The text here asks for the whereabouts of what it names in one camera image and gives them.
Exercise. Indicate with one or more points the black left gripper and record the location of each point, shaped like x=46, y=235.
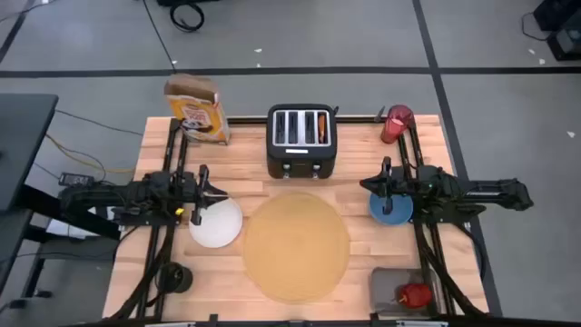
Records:
x=203, y=175

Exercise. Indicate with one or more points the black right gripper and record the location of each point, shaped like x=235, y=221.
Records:
x=387, y=200

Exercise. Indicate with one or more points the white round plate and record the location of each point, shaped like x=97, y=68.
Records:
x=218, y=227

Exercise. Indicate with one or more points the blue ceramic bowl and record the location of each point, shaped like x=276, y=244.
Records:
x=401, y=214

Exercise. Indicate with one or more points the red faceted plastic cup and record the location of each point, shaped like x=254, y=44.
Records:
x=395, y=125

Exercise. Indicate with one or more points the slice of toast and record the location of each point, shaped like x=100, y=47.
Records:
x=322, y=128

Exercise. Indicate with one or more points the yellow cereal box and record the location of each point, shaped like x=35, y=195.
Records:
x=199, y=115

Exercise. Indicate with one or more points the round woven straw placemat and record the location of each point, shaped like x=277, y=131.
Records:
x=295, y=250

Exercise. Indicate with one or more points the red apple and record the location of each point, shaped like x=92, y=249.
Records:
x=415, y=296

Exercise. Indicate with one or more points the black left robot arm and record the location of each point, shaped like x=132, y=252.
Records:
x=113, y=197

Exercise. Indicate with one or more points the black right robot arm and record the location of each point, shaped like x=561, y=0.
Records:
x=490, y=193

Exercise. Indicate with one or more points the black four-slot toaster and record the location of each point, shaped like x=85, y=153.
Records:
x=302, y=159

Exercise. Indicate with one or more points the black round device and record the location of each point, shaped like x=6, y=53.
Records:
x=174, y=278

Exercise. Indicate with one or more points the grey rectangular tray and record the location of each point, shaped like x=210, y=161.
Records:
x=383, y=286

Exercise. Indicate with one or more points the black power adapter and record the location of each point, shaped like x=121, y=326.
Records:
x=75, y=179

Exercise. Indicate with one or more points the white paper sheets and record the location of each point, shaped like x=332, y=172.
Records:
x=68, y=227

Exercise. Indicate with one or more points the black stand beam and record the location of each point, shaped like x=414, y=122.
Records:
x=50, y=206

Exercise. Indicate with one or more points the black desk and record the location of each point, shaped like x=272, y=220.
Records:
x=22, y=145

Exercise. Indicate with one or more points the black equipment case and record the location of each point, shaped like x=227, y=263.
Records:
x=563, y=27

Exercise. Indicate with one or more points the black aluminium frame rail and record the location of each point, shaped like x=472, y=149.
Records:
x=405, y=152
x=245, y=120
x=418, y=150
x=170, y=145
x=182, y=154
x=295, y=323

